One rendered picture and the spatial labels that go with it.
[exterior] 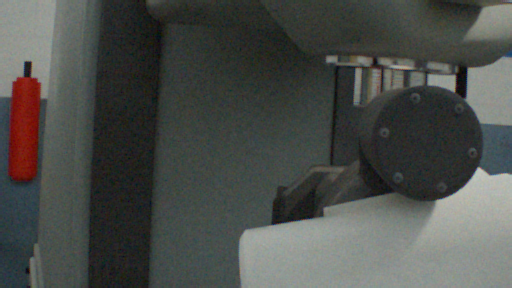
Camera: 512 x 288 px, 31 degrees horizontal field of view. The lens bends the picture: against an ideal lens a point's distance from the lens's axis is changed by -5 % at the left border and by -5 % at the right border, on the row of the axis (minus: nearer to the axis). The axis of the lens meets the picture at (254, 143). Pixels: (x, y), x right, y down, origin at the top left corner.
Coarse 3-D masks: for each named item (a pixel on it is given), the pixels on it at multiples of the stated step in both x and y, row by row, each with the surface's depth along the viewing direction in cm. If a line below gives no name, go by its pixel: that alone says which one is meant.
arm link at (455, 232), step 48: (384, 96) 32; (432, 96) 28; (384, 144) 28; (432, 144) 28; (480, 144) 28; (336, 192) 38; (384, 192) 36; (432, 192) 28; (480, 192) 30; (240, 240) 31; (288, 240) 30; (336, 240) 29; (384, 240) 29; (432, 240) 29; (480, 240) 28
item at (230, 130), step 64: (64, 0) 98; (128, 0) 91; (64, 64) 95; (128, 64) 91; (192, 64) 93; (256, 64) 95; (320, 64) 97; (64, 128) 94; (128, 128) 92; (192, 128) 94; (256, 128) 95; (320, 128) 97; (64, 192) 93; (128, 192) 92; (192, 192) 94; (256, 192) 96; (64, 256) 94; (128, 256) 93; (192, 256) 95
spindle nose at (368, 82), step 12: (360, 72) 58; (372, 72) 57; (384, 72) 57; (396, 72) 57; (408, 72) 57; (420, 72) 57; (360, 84) 58; (372, 84) 57; (384, 84) 57; (396, 84) 57; (408, 84) 57; (420, 84) 57; (360, 96) 58; (372, 96) 57
